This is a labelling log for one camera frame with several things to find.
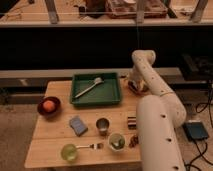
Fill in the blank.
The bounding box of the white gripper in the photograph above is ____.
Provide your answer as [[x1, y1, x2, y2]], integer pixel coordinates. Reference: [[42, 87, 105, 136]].
[[128, 68, 145, 84]]

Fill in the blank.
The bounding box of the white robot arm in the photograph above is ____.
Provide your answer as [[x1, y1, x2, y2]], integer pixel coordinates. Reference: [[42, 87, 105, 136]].
[[130, 50, 186, 171]]

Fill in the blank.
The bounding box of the red-brown bowl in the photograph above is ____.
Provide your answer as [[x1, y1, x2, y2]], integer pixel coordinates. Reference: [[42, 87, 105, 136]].
[[128, 81, 148, 95]]

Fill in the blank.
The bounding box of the green bowl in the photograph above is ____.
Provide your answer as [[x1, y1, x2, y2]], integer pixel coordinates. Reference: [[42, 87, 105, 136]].
[[61, 144, 77, 162]]

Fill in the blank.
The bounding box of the striped chocolate wafer block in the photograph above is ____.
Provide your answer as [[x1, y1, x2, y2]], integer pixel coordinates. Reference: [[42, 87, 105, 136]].
[[127, 117, 136, 129]]

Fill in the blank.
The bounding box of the green plastic tray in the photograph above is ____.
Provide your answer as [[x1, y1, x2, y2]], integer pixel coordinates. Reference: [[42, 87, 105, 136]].
[[70, 72, 122, 107]]

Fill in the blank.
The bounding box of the small metal cup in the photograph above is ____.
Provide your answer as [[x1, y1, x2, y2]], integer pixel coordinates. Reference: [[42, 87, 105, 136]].
[[96, 118, 109, 136]]

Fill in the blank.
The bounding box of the pile of brown nuts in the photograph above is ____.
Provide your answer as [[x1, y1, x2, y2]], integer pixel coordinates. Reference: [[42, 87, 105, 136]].
[[129, 134, 139, 148]]

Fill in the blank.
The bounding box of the white cup with greens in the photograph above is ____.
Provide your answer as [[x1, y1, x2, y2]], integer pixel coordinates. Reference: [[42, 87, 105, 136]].
[[108, 133, 126, 152]]

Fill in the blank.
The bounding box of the blue sponge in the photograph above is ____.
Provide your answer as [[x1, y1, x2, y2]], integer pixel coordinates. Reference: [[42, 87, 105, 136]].
[[69, 116, 88, 136]]

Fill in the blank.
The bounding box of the silver fork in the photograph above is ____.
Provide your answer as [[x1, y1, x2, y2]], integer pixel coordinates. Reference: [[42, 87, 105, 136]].
[[77, 143, 104, 150]]

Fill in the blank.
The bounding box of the black box on floor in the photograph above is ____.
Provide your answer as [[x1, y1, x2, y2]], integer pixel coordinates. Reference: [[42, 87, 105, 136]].
[[183, 122, 209, 141]]

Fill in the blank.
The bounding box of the orange fruit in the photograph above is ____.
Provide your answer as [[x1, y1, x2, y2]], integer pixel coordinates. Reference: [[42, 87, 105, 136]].
[[43, 100, 55, 112]]

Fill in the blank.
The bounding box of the black floor cable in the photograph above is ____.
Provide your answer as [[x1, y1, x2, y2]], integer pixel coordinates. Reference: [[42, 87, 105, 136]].
[[184, 83, 213, 171]]

